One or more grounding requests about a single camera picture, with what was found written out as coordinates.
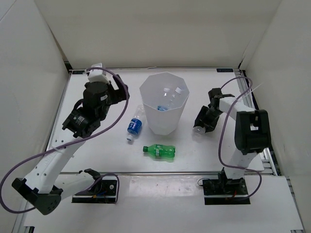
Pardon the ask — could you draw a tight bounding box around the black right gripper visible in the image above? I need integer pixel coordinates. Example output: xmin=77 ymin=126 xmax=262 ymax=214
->
xmin=195 ymin=105 xmax=224 ymax=133

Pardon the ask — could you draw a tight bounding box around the black label small bottle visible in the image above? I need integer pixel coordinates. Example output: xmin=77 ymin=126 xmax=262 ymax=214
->
xmin=193 ymin=126 xmax=206 ymax=134

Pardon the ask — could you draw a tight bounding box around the clear plastic bottle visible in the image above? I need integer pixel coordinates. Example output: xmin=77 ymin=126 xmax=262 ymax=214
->
xmin=167 ymin=87 xmax=184 ymax=110

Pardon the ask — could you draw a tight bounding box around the blue label clear bottle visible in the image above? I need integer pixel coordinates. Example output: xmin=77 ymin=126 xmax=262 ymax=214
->
xmin=157 ymin=88 xmax=171 ymax=111

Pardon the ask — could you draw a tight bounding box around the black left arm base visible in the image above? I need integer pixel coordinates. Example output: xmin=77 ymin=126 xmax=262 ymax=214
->
xmin=71 ymin=168 xmax=120 ymax=204

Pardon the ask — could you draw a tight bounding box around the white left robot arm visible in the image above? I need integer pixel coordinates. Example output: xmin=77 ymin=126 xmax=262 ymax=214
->
xmin=12 ymin=74 xmax=129 ymax=215

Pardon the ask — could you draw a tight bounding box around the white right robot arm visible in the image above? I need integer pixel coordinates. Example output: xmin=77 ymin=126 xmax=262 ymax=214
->
xmin=193 ymin=88 xmax=271 ymax=194

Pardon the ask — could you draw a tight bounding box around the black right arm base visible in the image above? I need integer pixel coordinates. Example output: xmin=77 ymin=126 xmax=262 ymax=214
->
xmin=197 ymin=168 xmax=251 ymax=205

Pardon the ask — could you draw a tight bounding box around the white octagonal plastic bin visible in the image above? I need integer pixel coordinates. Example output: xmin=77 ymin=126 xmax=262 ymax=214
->
xmin=139 ymin=72 xmax=190 ymax=135

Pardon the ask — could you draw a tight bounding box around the blue label water bottle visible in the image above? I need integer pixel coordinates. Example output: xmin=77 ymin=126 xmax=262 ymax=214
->
xmin=126 ymin=105 xmax=146 ymax=142

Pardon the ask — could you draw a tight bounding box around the green soda bottle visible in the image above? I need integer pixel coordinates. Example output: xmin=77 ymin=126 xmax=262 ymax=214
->
xmin=142 ymin=144 xmax=175 ymax=160

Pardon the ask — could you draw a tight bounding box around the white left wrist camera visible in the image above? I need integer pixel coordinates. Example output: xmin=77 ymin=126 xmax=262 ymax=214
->
xmin=85 ymin=69 xmax=109 ymax=83

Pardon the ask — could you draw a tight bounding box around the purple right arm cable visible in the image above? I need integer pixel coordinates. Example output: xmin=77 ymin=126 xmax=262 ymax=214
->
xmin=217 ymin=77 xmax=263 ymax=202

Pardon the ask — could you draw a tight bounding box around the aluminium table frame rail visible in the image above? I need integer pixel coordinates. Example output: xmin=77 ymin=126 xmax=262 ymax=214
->
xmin=60 ymin=171 xmax=219 ymax=175

